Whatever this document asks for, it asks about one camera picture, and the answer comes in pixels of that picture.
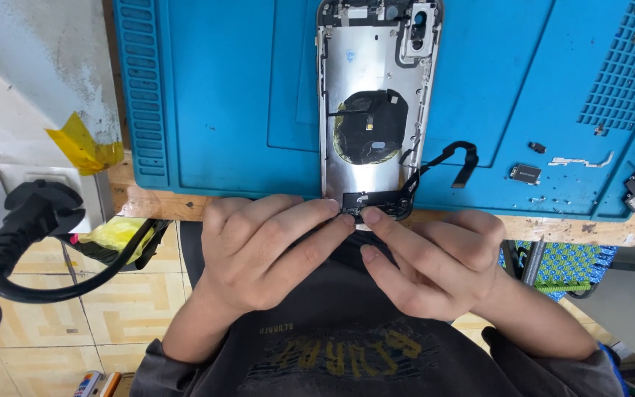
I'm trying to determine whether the person's left hand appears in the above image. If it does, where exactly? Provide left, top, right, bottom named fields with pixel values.
left=193, top=194, right=358, bottom=322

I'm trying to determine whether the person's right hand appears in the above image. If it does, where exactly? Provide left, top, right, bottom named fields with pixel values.
left=359, top=207, right=509, bottom=323

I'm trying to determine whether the silver phone housing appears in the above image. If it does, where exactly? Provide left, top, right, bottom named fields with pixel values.
left=316, top=0, right=444, bottom=222

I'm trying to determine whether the green blue woven stool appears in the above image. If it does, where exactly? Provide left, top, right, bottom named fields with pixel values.
left=498, top=239, right=619, bottom=302

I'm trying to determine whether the silver black rectangular module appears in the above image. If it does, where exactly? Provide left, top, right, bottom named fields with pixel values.
left=509, top=164, right=542, bottom=185

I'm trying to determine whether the person's dark printed shirt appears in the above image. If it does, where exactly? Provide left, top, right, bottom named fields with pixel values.
left=129, top=221, right=628, bottom=397

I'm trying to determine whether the yellow plastic bag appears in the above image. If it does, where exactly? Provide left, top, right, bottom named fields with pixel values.
left=76, top=215, right=157, bottom=267

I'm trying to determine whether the blue silicone repair mat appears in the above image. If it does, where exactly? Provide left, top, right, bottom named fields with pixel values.
left=112, top=0, right=635, bottom=222

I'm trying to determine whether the black round charging coil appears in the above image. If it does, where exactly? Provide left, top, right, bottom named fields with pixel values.
left=332, top=89, right=410, bottom=166

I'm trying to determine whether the white power strip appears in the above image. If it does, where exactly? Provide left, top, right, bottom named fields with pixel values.
left=0, top=164, right=110, bottom=255

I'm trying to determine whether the colourful spray can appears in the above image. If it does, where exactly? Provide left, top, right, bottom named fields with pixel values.
left=73, top=371, right=137, bottom=397

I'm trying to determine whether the yellow tape strip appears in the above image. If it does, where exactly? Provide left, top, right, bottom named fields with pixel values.
left=45, top=111, right=125, bottom=176

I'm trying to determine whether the black flex cable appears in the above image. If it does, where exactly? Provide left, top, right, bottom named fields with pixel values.
left=400, top=141, right=480, bottom=192

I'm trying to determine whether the thin silver metal bracket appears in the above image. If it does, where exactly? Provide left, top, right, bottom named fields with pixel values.
left=548, top=151, right=615, bottom=168

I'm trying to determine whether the black power plug with cable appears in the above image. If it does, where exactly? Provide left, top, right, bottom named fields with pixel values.
left=0, top=179, right=159, bottom=305

